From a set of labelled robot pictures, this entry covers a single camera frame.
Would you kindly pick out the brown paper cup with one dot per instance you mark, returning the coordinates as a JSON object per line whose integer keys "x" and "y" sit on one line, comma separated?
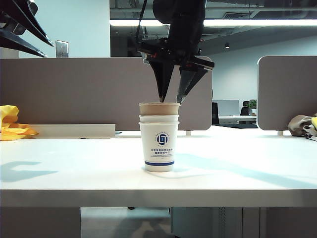
{"x": 158, "y": 110}

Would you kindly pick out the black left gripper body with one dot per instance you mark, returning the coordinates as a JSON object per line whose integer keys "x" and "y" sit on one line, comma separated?
{"x": 18, "y": 29}

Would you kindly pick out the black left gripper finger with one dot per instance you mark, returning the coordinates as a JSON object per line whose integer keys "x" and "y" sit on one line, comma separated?
{"x": 27, "y": 22}
{"x": 22, "y": 44}

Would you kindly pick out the narrow grey desk partition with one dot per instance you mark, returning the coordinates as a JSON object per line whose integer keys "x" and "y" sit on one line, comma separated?
{"x": 287, "y": 91}

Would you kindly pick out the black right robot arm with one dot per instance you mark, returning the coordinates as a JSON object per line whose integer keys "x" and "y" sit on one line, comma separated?
{"x": 183, "y": 15}

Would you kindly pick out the black office chair with headrest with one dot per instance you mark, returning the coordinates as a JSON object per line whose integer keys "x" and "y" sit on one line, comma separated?
{"x": 244, "y": 109}

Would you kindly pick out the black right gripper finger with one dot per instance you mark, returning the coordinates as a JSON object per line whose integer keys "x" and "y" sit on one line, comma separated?
{"x": 162, "y": 79}
{"x": 188, "y": 81}

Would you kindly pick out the white desk screen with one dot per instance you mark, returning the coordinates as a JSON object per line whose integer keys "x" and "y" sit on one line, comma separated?
{"x": 226, "y": 107}

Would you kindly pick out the dark office chair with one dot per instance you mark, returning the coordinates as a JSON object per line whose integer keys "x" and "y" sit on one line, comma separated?
{"x": 215, "y": 112}

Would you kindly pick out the metal wall switch plate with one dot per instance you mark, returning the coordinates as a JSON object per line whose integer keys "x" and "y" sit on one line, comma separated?
{"x": 62, "y": 49}

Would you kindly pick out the grey desk side panel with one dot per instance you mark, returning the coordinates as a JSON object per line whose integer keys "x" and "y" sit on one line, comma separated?
{"x": 289, "y": 223}

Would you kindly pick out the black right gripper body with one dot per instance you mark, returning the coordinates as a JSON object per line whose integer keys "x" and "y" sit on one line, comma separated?
{"x": 183, "y": 52}

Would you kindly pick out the green potted plant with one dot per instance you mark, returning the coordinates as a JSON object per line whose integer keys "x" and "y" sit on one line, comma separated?
{"x": 252, "y": 105}

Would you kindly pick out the long ceiling light strip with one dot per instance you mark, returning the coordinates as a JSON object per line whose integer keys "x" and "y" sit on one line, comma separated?
{"x": 260, "y": 22}

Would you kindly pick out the yellow cloth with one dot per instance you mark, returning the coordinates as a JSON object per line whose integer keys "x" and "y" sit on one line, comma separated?
{"x": 10, "y": 130}

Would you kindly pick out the wide grey desk partition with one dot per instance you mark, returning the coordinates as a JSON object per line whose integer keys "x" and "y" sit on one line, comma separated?
{"x": 74, "y": 94}

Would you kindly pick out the wide grey desk leg panel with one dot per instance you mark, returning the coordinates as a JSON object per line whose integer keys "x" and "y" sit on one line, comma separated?
{"x": 37, "y": 223}

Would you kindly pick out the white paper cup blue stripe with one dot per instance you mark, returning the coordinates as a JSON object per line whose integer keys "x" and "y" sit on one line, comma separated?
{"x": 158, "y": 151}
{"x": 158, "y": 119}

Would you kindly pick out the white background desk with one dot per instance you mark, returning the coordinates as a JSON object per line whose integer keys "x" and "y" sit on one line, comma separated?
{"x": 237, "y": 119}

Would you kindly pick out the grey under-desk cabinet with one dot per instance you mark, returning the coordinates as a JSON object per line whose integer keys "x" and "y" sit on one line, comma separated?
{"x": 198, "y": 223}

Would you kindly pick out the small yellow bag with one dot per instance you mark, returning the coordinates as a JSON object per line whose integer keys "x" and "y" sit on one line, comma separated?
{"x": 314, "y": 124}

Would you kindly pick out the brown crumpled bag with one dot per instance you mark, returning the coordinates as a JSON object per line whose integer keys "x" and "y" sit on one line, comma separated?
{"x": 297, "y": 124}

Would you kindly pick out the black ceiling spot lamp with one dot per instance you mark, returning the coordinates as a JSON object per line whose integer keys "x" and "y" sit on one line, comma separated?
{"x": 226, "y": 46}

